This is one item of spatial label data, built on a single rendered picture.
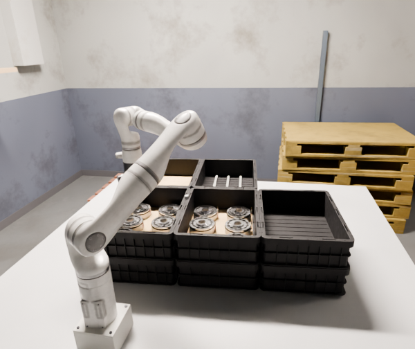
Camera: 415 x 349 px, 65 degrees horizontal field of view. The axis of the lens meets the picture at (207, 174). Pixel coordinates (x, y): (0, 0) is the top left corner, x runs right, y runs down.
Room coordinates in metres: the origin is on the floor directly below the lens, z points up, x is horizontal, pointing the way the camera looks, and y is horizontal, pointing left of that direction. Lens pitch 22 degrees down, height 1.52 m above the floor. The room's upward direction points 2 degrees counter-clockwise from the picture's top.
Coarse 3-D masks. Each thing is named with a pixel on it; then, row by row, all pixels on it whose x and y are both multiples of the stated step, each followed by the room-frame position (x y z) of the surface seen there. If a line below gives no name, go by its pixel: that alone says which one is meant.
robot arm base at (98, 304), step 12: (108, 276) 0.74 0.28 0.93; (84, 288) 0.71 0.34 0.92; (96, 288) 0.72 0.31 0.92; (108, 288) 0.74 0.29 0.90; (84, 300) 0.72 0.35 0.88; (96, 300) 0.71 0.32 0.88; (108, 300) 0.73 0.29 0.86; (84, 312) 0.71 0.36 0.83; (96, 312) 0.71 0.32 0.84; (108, 312) 0.73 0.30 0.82; (96, 324) 0.71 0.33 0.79; (108, 324) 0.72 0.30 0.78
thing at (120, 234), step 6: (156, 186) 1.37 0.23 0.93; (162, 186) 1.37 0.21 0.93; (186, 192) 1.30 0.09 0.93; (180, 210) 1.13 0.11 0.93; (174, 228) 1.00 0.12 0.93; (120, 234) 0.98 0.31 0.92; (126, 234) 0.98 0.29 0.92; (132, 234) 0.98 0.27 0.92; (138, 234) 0.97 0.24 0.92; (144, 234) 0.97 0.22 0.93; (150, 234) 0.97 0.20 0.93; (156, 234) 0.97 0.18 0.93; (162, 234) 0.96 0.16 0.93; (168, 234) 0.96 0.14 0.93
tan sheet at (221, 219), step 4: (220, 212) 1.29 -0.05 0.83; (224, 212) 1.29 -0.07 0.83; (192, 216) 1.26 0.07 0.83; (220, 216) 1.26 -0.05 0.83; (224, 216) 1.26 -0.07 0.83; (216, 220) 1.22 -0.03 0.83; (220, 220) 1.22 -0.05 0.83; (224, 220) 1.22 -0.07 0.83; (216, 224) 1.19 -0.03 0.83; (220, 224) 1.19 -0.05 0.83; (224, 224) 1.18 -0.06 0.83; (216, 228) 1.16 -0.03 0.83; (220, 228) 1.16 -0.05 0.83; (224, 228) 1.16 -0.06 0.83; (188, 232) 1.13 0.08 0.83; (216, 232) 1.13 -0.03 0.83; (220, 232) 1.13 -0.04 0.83; (224, 232) 1.13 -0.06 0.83
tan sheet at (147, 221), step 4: (152, 208) 1.35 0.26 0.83; (156, 208) 1.35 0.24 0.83; (152, 212) 1.31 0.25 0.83; (156, 212) 1.31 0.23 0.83; (152, 216) 1.27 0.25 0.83; (156, 216) 1.27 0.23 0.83; (144, 220) 1.24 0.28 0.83; (148, 220) 1.24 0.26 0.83; (144, 224) 1.20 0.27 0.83; (148, 224) 1.20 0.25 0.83; (144, 228) 1.17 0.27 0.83; (148, 228) 1.17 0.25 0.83
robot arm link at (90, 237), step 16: (128, 176) 0.83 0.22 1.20; (144, 176) 0.83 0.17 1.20; (128, 192) 0.80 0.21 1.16; (144, 192) 0.82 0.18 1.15; (112, 208) 0.76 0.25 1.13; (128, 208) 0.78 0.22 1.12; (96, 224) 0.73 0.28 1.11; (112, 224) 0.75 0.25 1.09; (80, 240) 0.70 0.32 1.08; (96, 240) 0.71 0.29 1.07
